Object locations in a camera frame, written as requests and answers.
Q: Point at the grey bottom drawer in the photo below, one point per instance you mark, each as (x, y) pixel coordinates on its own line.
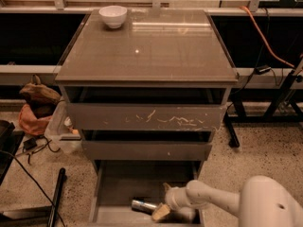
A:
(121, 182)

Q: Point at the brown cloth bag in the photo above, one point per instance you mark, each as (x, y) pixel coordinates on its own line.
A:
(41, 99)

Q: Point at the black power adapter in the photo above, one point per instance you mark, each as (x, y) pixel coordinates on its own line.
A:
(30, 143)

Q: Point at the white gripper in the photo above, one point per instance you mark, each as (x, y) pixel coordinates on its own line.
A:
(174, 198)

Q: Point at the clear plastic container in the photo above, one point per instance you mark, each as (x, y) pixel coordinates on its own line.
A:
(59, 130)

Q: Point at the black metal leg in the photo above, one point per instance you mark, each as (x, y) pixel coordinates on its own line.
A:
(56, 199)

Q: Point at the silver redbull can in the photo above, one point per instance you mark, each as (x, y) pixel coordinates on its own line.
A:
(143, 206)

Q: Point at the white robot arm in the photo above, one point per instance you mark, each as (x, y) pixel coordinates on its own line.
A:
(262, 202)

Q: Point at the grey top drawer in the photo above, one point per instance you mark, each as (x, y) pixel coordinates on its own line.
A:
(145, 117)

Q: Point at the black table frame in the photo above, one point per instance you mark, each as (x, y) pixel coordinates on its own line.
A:
(283, 98)

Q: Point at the orange cloth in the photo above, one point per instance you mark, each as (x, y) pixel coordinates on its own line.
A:
(30, 124)

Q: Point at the grey drawer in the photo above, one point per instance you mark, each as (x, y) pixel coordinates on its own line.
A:
(147, 145)
(145, 117)
(121, 182)

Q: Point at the grey middle drawer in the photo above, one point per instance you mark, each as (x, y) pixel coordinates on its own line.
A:
(147, 145)

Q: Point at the black box left edge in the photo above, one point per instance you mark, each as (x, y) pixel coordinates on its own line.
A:
(10, 140)

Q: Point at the grey drawer cabinet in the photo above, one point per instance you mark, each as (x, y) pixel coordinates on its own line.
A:
(158, 56)

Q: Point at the white ceramic bowl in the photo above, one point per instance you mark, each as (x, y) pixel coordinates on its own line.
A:
(113, 16)

